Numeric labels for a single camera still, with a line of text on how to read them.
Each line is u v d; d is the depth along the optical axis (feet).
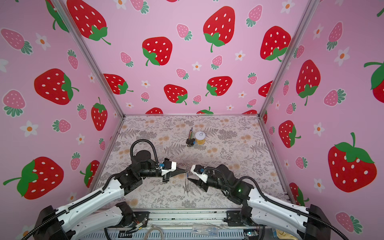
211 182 2.02
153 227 2.35
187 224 2.40
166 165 1.76
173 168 1.82
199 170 1.91
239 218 2.39
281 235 2.17
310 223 1.38
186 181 2.20
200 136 3.32
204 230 2.30
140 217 2.46
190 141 3.39
